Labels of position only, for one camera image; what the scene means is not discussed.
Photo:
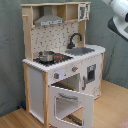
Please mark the white oven door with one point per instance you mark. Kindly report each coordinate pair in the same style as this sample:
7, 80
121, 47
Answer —
63, 102

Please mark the toy microwave door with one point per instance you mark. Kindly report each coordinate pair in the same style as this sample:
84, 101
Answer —
83, 12

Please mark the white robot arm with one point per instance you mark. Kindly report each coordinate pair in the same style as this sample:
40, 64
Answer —
119, 22

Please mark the wooden toy kitchen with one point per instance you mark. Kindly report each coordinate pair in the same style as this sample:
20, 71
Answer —
38, 78

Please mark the black toy stovetop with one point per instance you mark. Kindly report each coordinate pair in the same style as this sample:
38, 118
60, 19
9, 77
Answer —
57, 58

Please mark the right red stove knob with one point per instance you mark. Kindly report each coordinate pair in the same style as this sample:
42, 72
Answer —
74, 69

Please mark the red stove knob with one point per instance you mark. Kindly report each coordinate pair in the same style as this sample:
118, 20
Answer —
56, 75
74, 69

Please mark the left red stove knob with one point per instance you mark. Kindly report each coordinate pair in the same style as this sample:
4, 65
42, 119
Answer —
56, 75

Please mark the black toy faucet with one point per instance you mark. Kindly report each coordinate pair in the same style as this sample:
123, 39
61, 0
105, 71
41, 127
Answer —
73, 40

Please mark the grey toy sink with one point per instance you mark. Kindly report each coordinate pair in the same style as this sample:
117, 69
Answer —
79, 51

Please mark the small silver pot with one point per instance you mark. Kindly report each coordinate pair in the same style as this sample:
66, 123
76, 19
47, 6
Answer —
46, 56

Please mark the white cupboard door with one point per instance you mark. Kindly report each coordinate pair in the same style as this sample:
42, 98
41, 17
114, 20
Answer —
90, 75

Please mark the grey range hood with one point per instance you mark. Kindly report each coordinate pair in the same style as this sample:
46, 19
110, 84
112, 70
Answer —
48, 18

